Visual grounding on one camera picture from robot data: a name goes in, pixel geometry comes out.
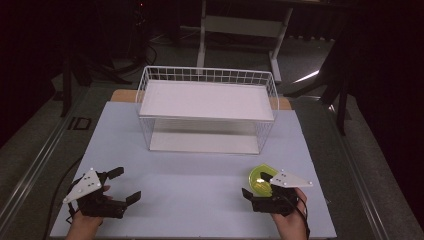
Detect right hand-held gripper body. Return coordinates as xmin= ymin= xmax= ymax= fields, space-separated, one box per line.
xmin=250 ymin=169 xmax=314 ymax=217

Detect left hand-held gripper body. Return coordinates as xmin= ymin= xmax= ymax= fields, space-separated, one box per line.
xmin=62 ymin=167 xmax=129 ymax=220

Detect yellow-green round disc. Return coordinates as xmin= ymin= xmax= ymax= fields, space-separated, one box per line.
xmin=248 ymin=163 xmax=279 ymax=197

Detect person's right hand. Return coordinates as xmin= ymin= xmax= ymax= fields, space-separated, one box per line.
xmin=270 ymin=187 xmax=310 ymax=240

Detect person's left hand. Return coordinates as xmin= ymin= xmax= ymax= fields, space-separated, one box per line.
xmin=64 ymin=184 xmax=113 ymax=240

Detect pale blue table mat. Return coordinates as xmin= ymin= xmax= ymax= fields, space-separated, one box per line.
xmin=49 ymin=100 xmax=338 ymax=240

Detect black metal stand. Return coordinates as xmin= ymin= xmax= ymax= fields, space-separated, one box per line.
xmin=284 ymin=31 xmax=353 ymax=136

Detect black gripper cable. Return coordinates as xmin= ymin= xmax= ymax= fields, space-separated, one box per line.
xmin=42 ymin=155 xmax=84 ymax=240
xmin=285 ymin=195 xmax=311 ymax=240

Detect grey metal floor rail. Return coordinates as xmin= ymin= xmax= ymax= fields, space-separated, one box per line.
xmin=0 ymin=99 xmax=81 ymax=221
xmin=327 ymin=103 xmax=391 ymax=240

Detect white wire shelf rack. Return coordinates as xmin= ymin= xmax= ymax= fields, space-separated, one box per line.
xmin=135 ymin=65 xmax=281 ymax=156

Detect black floor cables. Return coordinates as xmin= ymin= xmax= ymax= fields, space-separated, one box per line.
xmin=81 ymin=41 xmax=159 ymax=85

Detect white metal desk frame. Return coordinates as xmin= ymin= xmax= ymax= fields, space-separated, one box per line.
xmin=195 ymin=0 xmax=295 ymax=84

